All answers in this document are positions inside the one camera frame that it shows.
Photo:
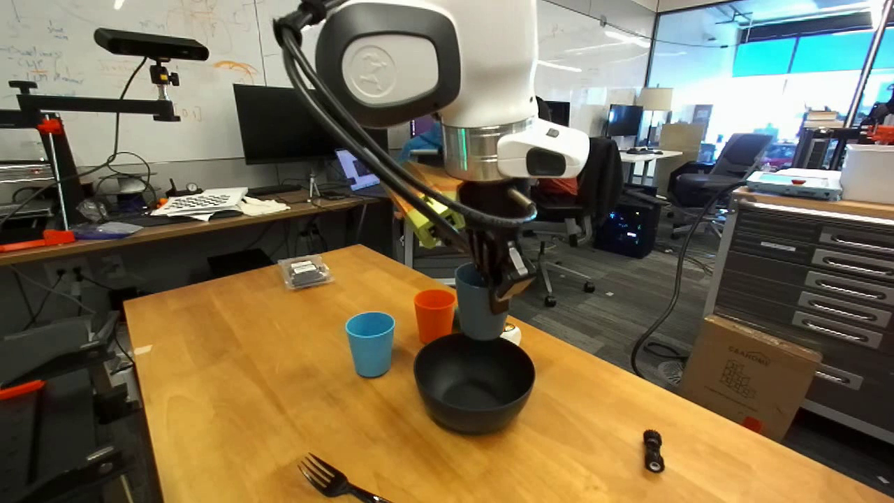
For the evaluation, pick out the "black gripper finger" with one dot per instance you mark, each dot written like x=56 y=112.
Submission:
x=521 y=276

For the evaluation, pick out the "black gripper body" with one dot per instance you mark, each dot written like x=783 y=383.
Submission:
x=483 y=196

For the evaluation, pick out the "dark teal cup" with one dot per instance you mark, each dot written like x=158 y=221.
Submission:
x=479 y=309

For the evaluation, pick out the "orange cup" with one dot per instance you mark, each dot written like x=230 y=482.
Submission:
x=433 y=316

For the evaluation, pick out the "light blue cup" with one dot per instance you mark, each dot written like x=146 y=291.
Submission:
x=370 y=344

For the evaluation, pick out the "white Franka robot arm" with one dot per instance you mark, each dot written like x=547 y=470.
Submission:
x=493 y=56

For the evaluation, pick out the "black bowl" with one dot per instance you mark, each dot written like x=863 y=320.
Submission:
x=476 y=382

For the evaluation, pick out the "black office chair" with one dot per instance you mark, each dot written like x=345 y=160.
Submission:
x=715 y=176
x=596 y=185

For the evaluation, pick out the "laptop with blue screen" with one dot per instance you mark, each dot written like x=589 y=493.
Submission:
x=352 y=169

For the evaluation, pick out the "black desk monitor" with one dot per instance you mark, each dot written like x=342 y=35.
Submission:
x=279 y=126

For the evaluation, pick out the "cardboard box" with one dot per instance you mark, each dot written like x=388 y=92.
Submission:
x=744 y=372

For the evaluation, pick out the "paper stack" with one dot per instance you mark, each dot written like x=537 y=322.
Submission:
x=205 y=203

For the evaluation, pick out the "grey drawer cabinet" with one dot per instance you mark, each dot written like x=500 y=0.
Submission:
x=818 y=269

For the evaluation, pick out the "long wooden desk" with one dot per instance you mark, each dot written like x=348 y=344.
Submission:
x=141 y=234

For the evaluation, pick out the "white plastic bin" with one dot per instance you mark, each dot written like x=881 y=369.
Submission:
x=869 y=176

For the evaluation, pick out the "red clamp stand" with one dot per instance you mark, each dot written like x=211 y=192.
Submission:
x=56 y=176

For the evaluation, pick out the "whiteboard with writing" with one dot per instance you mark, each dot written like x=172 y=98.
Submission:
x=56 y=56

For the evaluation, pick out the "black chair orange armrest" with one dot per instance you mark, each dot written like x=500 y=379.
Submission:
x=46 y=449

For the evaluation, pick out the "yellow wrist camera block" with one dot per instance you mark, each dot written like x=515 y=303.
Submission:
x=431 y=234

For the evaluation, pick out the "black bar camera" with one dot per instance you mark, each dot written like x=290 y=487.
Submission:
x=148 y=44

